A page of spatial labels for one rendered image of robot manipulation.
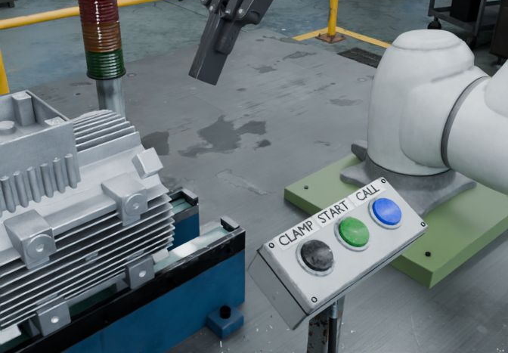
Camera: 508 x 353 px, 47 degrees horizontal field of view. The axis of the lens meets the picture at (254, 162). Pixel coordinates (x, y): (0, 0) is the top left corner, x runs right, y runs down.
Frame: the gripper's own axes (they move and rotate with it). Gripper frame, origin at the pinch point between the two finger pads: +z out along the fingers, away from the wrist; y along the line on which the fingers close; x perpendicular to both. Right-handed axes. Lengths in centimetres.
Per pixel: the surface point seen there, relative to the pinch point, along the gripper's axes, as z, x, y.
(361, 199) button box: 7.8, 7.8, 19.3
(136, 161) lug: 13.8, -4.3, 0.0
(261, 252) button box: 14.4, -2.5, 18.4
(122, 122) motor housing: 11.2, -4.2, -4.9
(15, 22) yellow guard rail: 23, 80, -230
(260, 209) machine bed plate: 22.5, 37.0, -15.2
